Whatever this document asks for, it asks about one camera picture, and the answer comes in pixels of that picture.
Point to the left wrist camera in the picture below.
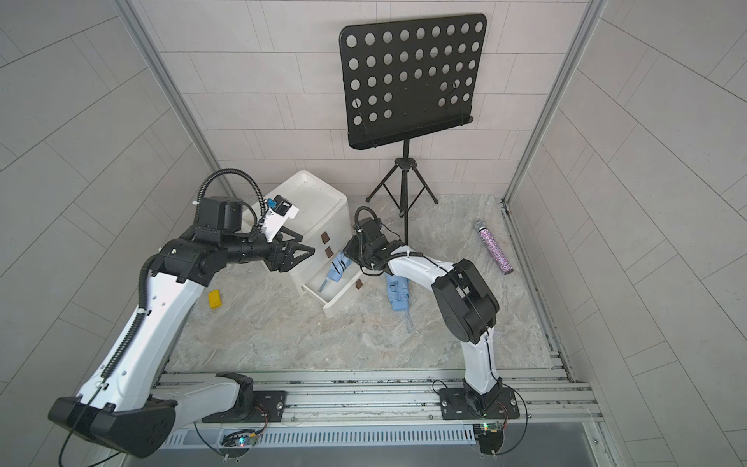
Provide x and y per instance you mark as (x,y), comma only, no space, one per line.
(279,211)

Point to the black perforated music stand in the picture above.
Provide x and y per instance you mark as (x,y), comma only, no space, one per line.
(408,79)

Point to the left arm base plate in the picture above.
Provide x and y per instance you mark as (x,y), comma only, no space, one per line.
(268,404)

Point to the light blue umbrella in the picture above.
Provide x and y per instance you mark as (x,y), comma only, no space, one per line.
(397,288)
(337,269)

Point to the right green circuit board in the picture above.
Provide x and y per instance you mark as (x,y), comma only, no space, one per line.
(484,430)

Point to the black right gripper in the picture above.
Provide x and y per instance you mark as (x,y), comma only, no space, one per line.
(353,246)

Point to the white bottom drawer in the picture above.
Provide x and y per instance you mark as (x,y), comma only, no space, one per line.
(336,295)

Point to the left green circuit board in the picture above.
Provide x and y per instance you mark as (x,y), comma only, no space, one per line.
(242,439)

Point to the yellow small block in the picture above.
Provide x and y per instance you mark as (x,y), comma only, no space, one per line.
(214,299)

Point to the aluminium rail frame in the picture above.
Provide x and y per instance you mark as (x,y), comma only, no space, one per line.
(409,397)

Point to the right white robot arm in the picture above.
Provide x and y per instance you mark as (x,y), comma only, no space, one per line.
(466,303)

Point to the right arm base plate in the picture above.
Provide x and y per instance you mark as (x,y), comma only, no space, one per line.
(499,404)

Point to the purple glitter microphone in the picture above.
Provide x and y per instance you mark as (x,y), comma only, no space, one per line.
(493,248)

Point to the white three-drawer cabinet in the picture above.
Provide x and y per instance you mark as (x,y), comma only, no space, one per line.
(323,221)

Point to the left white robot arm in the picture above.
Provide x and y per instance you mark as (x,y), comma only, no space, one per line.
(116,408)

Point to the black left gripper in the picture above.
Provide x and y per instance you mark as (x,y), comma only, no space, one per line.
(285,261)

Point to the green circuit board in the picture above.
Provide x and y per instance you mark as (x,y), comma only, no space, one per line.
(242,439)
(484,430)

